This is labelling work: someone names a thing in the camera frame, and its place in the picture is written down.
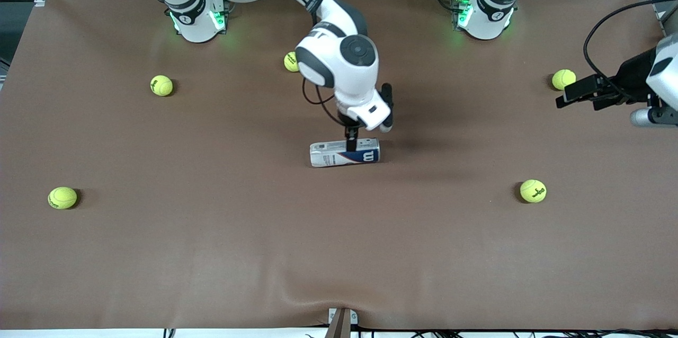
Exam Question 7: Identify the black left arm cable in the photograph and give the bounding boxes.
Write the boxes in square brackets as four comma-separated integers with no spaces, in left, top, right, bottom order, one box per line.
[583,0,678,99]

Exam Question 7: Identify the brown table cover mat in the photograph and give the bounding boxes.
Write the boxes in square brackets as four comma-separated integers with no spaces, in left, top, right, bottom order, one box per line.
[0,0,678,331]

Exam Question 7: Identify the grey bracket with brown bar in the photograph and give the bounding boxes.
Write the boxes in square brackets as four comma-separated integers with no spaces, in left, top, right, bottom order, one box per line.
[324,307,359,338]

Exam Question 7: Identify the white blue tennis ball can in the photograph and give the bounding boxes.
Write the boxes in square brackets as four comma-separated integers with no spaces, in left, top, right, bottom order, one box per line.
[309,138,381,168]

